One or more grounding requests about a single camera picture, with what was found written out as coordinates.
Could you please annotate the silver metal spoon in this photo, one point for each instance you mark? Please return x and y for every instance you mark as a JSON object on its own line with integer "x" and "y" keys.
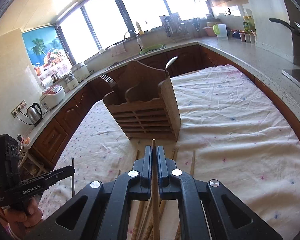
{"x": 169, "y": 63}

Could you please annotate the cooking oil bottle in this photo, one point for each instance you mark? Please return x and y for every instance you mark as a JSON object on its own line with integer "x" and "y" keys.
{"x": 248, "y": 24}

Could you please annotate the pink plastic basin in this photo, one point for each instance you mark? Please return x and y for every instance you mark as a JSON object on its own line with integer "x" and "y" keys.
{"x": 209, "y": 31}

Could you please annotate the black wok with lid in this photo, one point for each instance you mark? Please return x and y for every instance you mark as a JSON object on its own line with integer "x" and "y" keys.
{"x": 287, "y": 25}

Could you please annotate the floral white tablecloth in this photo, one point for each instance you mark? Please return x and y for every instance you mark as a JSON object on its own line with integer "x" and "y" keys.
{"x": 268, "y": 184}

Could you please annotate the small white blender appliance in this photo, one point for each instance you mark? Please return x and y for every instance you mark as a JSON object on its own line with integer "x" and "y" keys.
{"x": 71, "y": 81}

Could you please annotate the wooden utensil holder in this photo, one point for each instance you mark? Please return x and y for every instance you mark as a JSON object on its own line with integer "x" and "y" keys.
{"x": 146, "y": 106}

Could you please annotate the lower dark wooden cabinets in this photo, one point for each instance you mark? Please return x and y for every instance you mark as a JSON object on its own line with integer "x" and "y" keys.
{"x": 213, "y": 110}

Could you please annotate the green colander basin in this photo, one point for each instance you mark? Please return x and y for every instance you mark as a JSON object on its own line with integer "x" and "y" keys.
{"x": 152, "y": 49}

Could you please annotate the person's left hand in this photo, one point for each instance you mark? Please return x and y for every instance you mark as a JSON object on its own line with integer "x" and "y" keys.
{"x": 24, "y": 220}

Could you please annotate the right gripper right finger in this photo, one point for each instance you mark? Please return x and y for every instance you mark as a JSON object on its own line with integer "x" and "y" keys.
{"x": 168, "y": 188}

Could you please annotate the green white cutting board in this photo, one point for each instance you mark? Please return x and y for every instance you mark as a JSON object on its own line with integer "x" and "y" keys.
{"x": 220, "y": 31}

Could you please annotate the wooden chopstick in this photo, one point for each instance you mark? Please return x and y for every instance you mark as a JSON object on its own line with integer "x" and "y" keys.
{"x": 193, "y": 163}

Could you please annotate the dish drying rack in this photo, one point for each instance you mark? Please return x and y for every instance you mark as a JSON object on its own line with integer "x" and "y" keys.
{"x": 175, "y": 28}

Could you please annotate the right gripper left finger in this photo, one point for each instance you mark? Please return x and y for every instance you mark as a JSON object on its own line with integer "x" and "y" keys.
{"x": 141, "y": 185}

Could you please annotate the steel electric kettle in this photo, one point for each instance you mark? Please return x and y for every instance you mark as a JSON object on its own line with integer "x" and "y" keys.
{"x": 34, "y": 112}

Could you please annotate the sink faucet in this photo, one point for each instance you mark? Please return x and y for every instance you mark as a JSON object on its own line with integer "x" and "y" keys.
{"x": 135, "y": 36}

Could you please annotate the white rice cooker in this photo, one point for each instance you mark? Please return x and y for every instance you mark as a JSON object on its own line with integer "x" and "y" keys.
{"x": 52, "y": 96}

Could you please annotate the pink hanging dishcloth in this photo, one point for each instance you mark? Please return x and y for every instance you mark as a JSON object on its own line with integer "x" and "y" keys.
{"x": 117, "y": 49}

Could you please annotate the yellow dish soap bottle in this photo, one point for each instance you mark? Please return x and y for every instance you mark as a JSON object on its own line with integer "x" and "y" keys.
{"x": 139, "y": 28}

